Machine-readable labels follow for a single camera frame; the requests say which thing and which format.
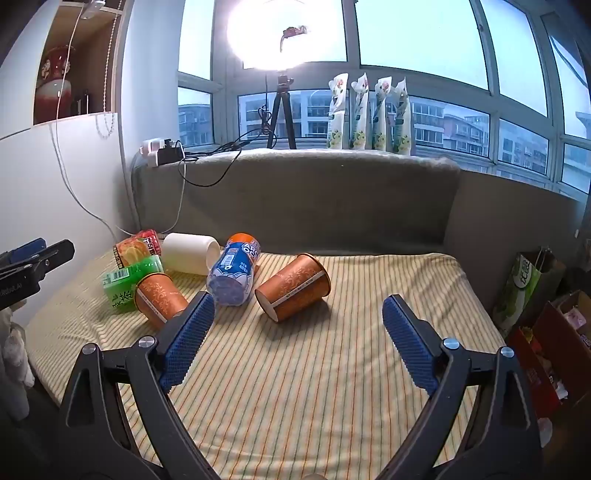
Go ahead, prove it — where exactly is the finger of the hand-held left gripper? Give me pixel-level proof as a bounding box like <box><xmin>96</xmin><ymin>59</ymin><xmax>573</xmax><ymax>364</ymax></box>
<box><xmin>0</xmin><ymin>239</ymin><xmax>76</xmax><ymax>286</ymax></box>
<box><xmin>0</xmin><ymin>237</ymin><xmax>47</xmax><ymax>269</ymax></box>

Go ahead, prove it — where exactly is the striped yellow blanket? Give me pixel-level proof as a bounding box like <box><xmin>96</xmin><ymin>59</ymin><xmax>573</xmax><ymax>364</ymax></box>
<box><xmin>23</xmin><ymin>250</ymin><xmax>509</xmax><ymax>480</ymax></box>

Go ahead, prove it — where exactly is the wooden shelf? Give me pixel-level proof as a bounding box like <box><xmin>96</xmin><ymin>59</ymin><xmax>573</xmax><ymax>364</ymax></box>
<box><xmin>32</xmin><ymin>0</ymin><xmax>124</xmax><ymax>126</ymax></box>

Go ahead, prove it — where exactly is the blue plastic bottle orange cap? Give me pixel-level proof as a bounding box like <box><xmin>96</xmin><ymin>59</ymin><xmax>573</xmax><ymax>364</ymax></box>
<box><xmin>206</xmin><ymin>233</ymin><xmax>263</xmax><ymax>308</ymax></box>

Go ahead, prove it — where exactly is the green paper bag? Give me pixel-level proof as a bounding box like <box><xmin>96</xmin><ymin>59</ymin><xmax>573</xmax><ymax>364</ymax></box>
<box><xmin>491</xmin><ymin>248</ymin><xmax>567</xmax><ymax>334</ymax></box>

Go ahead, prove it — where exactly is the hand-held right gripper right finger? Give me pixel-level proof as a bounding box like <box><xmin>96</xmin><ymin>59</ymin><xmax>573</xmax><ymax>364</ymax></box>
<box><xmin>376</xmin><ymin>294</ymin><xmax>544</xmax><ymax>480</ymax></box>

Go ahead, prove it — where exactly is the green drink carton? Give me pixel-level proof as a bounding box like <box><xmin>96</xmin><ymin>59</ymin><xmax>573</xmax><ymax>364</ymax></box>
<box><xmin>102</xmin><ymin>255</ymin><xmax>165</xmax><ymax>315</ymax></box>

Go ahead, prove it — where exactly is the white power strip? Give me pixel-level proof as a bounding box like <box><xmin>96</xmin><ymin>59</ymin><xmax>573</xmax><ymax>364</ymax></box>
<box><xmin>140</xmin><ymin>138</ymin><xmax>163</xmax><ymax>168</ymax></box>

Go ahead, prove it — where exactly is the orange patterned paper cup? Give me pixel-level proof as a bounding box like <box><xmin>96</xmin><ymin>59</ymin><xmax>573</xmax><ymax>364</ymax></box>
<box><xmin>255</xmin><ymin>253</ymin><xmax>332</xmax><ymax>324</ymax></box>
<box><xmin>134</xmin><ymin>272</ymin><xmax>189</xmax><ymax>330</ymax></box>

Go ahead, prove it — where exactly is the white green refill pouch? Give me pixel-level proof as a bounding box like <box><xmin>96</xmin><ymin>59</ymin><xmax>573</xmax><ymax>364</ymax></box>
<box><xmin>371</xmin><ymin>76</ymin><xmax>393</xmax><ymax>152</ymax></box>
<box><xmin>326</xmin><ymin>73</ymin><xmax>350</xmax><ymax>150</ymax></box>
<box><xmin>392</xmin><ymin>77</ymin><xmax>413</xmax><ymax>156</ymax></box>
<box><xmin>349</xmin><ymin>72</ymin><xmax>370</xmax><ymax>151</ymax></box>

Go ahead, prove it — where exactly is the long white cable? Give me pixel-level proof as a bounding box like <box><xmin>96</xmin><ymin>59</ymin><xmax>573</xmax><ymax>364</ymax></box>
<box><xmin>48</xmin><ymin>45</ymin><xmax>140</xmax><ymax>235</ymax></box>

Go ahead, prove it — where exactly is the white plush toy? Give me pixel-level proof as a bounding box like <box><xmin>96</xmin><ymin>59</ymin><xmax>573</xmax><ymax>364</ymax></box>
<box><xmin>0</xmin><ymin>308</ymin><xmax>36</xmax><ymax>422</ymax></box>

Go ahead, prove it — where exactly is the black tripod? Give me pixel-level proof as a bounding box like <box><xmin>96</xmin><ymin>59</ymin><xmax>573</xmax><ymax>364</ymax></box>
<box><xmin>265</xmin><ymin>73</ymin><xmax>297</xmax><ymax>151</ymax></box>

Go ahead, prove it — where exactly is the red white vase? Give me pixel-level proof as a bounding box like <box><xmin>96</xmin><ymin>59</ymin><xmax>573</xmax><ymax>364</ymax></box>
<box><xmin>36</xmin><ymin>45</ymin><xmax>75</xmax><ymax>124</ymax></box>

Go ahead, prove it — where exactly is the white cabinet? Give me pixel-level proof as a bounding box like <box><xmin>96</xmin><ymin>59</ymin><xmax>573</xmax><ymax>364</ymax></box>
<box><xmin>0</xmin><ymin>112</ymin><xmax>126</xmax><ymax>326</ymax></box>

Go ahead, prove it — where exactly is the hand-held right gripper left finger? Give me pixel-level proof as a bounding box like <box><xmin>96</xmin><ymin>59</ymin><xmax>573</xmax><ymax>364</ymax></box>
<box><xmin>54</xmin><ymin>291</ymin><xmax>222</xmax><ymax>480</ymax></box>

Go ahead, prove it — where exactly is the ring light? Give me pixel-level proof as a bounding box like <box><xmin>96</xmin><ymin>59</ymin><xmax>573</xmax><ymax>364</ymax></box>
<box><xmin>226</xmin><ymin>0</ymin><xmax>320</xmax><ymax>73</ymax></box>

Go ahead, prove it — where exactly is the orange yellow drink can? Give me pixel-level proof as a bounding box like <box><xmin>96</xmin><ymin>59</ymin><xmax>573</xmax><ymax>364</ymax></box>
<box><xmin>113</xmin><ymin>235</ymin><xmax>153</xmax><ymax>269</ymax></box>

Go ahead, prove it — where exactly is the red phone clip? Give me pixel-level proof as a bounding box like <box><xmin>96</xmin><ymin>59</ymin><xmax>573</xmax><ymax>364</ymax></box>
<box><xmin>280</xmin><ymin>26</ymin><xmax>309</xmax><ymax>52</ymax></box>

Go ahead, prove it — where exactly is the black cable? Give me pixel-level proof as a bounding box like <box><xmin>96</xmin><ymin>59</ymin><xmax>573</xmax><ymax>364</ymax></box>
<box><xmin>177</xmin><ymin>74</ymin><xmax>279</xmax><ymax>188</ymax></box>

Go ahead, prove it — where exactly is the window frame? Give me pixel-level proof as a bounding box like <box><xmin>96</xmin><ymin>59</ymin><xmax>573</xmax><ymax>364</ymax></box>
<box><xmin>177</xmin><ymin>0</ymin><xmax>591</xmax><ymax>200</ymax></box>

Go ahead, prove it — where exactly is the white bead cord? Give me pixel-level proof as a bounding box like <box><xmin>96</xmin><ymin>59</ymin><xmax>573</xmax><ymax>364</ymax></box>
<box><xmin>94</xmin><ymin>0</ymin><xmax>117</xmax><ymax>138</ymax></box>

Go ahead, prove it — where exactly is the black charger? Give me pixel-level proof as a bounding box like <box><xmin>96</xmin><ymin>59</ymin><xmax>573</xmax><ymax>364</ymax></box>
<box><xmin>158</xmin><ymin>140</ymin><xmax>185</xmax><ymax>165</ymax></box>

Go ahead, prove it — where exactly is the white cup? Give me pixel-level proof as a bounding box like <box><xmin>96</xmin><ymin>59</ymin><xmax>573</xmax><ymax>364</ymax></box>
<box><xmin>161</xmin><ymin>233</ymin><xmax>222</xmax><ymax>277</ymax></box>

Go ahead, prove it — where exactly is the red box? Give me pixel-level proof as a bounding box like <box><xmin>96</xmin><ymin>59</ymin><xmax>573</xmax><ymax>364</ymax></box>
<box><xmin>505</xmin><ymin>325</ymin><xmax>563</xmax><ymax>417</ymax></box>

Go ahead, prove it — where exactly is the short white cable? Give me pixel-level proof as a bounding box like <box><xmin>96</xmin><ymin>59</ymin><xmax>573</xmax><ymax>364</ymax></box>
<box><xmin>161</xmin><ymin>157</ymin><xmax>188</xmax><ymax>234</ymax></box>

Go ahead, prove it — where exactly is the brown cardboard box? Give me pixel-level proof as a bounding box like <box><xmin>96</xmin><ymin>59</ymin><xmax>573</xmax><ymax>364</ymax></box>
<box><xmin>531</xmin><ymin>290</ymin><xmax>591</xmax><ymax>403</ymax></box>

